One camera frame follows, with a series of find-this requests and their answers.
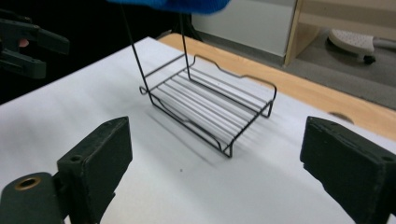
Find white table cover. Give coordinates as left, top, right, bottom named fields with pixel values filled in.
left=0, top=35, right=396, bottom=224

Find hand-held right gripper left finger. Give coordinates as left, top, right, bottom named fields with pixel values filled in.
left=51, top=116, right=134, bottom=224

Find dark curtain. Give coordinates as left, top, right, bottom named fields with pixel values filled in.
left=0, top=0, right=194, bottom=105

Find white chair base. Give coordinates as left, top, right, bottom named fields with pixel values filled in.
left=328, top=28, right=396, bottom=65

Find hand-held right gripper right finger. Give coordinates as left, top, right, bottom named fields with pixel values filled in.
left=300, top=116, right=396, bottom=224

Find black wire rack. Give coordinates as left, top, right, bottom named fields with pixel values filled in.
left=119, top=3, right=278, bottom=159

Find white cabinet panel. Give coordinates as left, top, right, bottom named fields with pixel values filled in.
left=191, top=0, right=301, bottom=59

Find wooden desk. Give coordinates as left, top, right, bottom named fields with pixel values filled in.
left=283, top=0, right=396, bottom=67

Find blue towel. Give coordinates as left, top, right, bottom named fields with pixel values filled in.
left=105, top=0, right=233, bottom=16

